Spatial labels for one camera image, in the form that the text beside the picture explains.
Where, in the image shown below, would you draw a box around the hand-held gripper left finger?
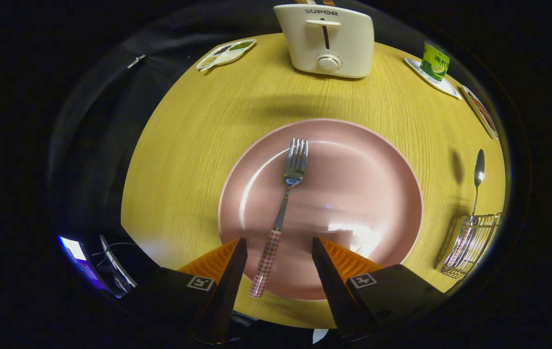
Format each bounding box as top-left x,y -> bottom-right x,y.
121,237 -> 248,346

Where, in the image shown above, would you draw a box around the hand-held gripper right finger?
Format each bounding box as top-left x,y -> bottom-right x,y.
311,237 -> 449,342

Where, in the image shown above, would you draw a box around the fork with checkered handle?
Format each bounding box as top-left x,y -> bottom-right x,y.
249,138 -> 309,298

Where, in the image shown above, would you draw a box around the spoon with checkered handle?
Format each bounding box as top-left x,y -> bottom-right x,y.
455,149 -> 486,262

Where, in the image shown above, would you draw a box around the pink plate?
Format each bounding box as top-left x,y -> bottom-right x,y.
217,118 -> 423,301

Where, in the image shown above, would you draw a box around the white monitor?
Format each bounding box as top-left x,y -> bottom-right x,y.
99,235 -> 138,296

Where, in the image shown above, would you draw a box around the metal drain basket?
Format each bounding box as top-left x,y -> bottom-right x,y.
441,213 -> 502,279

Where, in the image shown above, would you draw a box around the lit computer monitor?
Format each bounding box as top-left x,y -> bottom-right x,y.
59,236 -> 112,291

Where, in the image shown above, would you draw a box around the white coaster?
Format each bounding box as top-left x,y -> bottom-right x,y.
404,58 -> 462,100

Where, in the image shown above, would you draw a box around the plate of toy food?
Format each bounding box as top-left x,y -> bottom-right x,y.
461,85 -> 499,140

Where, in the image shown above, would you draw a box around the white divided condiment dish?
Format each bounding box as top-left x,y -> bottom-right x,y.
195,39 -> 257,72

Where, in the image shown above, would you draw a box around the white toaster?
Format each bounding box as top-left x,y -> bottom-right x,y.
274,4 -> 375,79

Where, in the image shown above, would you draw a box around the green label drink bottle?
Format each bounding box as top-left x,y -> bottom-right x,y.
420,41 -> 451,82

